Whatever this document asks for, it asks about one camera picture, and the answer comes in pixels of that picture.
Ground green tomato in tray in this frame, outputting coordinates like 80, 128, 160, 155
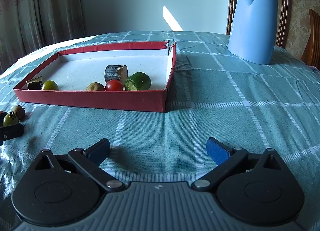
41, 80, 59, 91

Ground yellow green tomato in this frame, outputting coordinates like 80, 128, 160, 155
2, 111, 19, 127

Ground red cherry tomato right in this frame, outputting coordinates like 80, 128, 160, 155
105, 79, 124, 92

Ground teal checked bedspread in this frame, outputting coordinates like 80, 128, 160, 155
1, 31, 319, 230

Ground brown kiwi in tray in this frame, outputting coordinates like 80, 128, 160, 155
86, 82, 105, 92

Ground dark eggplant chunk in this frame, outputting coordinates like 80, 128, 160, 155
26, 76, 43, 91
104, 65, 128, 85

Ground blue electric kettle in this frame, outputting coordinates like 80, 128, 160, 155
228, 0, 278, 65

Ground brown kiwi on cloth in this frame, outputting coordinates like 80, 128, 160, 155
12, 105, 25, 120

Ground green cucumber chunk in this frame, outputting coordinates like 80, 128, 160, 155
124, 72, 151, 91

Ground patterned brown curtain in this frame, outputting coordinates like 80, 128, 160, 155
0, 0, 85, 72

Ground wooden headboard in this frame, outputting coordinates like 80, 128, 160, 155
301, 9, 320, 69

